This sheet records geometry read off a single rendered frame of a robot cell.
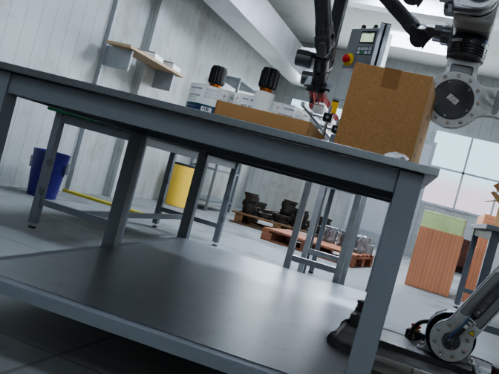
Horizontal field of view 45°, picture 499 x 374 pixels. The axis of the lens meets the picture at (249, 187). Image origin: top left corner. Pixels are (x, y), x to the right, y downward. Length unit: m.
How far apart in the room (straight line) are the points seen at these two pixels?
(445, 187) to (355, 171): 10.27
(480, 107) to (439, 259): 4.54
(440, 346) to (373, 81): 0.91
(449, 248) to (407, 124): 4.85
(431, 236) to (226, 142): 5.19
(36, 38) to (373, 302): 4.99
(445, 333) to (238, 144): 1.01
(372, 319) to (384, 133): 0.60
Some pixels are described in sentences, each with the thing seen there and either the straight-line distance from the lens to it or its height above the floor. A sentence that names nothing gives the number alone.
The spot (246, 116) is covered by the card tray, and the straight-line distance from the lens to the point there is 1.60.
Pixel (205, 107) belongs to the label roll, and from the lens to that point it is 2.63.
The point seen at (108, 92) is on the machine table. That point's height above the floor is 0.82.
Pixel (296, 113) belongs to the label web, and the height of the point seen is 1.04.
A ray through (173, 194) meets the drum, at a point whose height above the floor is 0.15.
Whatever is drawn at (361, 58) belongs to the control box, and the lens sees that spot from 2.83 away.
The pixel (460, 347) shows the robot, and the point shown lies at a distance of 2.20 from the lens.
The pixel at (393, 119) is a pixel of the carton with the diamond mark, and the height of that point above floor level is 0.97.
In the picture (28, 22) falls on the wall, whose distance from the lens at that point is 6.00.
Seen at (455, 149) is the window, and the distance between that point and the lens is 11.87.
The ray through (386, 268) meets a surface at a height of 0.56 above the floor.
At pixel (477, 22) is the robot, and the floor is 1.38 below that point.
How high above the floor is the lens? 0.70
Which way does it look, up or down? 1 degrees down
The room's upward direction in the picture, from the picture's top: 15 degrees clockwise
